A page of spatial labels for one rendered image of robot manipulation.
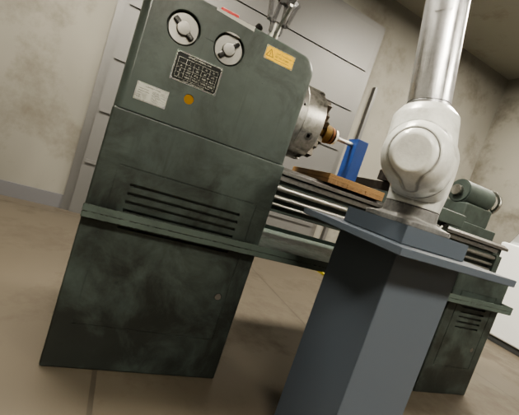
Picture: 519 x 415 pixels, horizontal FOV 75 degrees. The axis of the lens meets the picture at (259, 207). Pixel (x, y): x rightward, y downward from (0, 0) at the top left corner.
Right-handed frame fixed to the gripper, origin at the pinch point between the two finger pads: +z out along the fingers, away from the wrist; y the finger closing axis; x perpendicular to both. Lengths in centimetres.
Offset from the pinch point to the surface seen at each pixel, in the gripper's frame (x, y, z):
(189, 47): -14.0, -28.5, 21.3
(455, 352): -12, 144, 107
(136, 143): -14, -35, 55
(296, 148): 2.0, 25.1, 36.2
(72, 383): -21, -33, 132
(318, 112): -3.3, 26.4, 20.4
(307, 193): -2, 35, 52
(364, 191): -6, 59, 44
